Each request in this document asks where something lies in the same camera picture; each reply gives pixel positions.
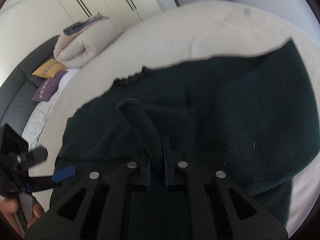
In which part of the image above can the dark green fleece garment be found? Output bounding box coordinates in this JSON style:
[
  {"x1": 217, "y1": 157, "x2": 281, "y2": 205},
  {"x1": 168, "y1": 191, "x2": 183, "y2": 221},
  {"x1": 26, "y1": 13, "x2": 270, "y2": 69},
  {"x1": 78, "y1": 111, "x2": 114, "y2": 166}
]
[{"x1": 50, "y1": 41, "x2": 319, "y2": 224}]

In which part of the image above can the person's left hand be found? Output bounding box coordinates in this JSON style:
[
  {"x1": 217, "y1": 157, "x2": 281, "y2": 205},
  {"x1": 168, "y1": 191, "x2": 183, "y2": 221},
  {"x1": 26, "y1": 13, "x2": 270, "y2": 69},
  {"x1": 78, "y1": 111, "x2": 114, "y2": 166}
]
[{"x1": 1, "y1": 198, "x2": 45, "y2": 238}]

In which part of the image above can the white quilted bed cover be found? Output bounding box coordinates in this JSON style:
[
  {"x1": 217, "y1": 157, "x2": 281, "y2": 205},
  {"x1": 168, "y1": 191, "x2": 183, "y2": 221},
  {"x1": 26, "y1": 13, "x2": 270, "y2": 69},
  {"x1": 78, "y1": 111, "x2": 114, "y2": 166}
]
[{"x1": 22, "y1": 68, "x2": 80, "y2": 150}]

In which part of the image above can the dark grey upholstered headboard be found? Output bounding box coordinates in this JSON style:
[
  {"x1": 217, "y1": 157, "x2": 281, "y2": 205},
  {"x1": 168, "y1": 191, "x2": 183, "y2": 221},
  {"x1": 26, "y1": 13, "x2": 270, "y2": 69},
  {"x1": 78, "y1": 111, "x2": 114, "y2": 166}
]
[{"x1": 0, "y1": 36, "x2": 58, "y2": 135}]

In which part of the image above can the purple patterned pillow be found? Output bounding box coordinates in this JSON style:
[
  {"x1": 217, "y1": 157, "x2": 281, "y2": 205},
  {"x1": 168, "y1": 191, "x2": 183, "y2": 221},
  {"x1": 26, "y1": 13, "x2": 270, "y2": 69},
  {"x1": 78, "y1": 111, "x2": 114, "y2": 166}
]
[{"x1": 31, "y1": 71, "x2": 67, "y2": 102}]

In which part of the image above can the yellow patterned pillow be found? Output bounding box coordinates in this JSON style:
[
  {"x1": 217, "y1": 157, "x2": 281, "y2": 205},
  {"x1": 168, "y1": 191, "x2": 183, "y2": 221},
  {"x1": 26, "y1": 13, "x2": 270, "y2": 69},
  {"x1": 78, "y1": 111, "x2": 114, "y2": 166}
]
[{"x1": 32, "y1": 59, "x2": 66, "y2": 79}]

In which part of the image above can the folded beige duvet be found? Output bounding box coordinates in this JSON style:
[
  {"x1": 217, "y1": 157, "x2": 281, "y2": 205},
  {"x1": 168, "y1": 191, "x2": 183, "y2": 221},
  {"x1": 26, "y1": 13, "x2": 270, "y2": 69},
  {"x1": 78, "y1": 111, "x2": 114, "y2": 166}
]
[{"x1": 53, "y1": 13, "x2": 123, "y2": 68}]

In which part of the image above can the white bed mattress sheet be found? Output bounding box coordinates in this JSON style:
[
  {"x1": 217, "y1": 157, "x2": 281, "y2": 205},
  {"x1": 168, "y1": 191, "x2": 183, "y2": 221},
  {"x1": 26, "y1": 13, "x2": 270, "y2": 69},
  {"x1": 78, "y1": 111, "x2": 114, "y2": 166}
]
[{"x1": 28, "y1": 0, "x2": 320, "y2": 235}]

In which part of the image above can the white wardrobe with black handles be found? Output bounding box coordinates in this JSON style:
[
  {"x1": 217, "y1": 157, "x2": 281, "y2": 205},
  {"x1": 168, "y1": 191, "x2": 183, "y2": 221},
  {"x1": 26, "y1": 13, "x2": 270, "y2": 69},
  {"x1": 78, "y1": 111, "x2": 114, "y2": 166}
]
[{"x1": 58, "y1": 0, "x2": 165, "y2": 28}]

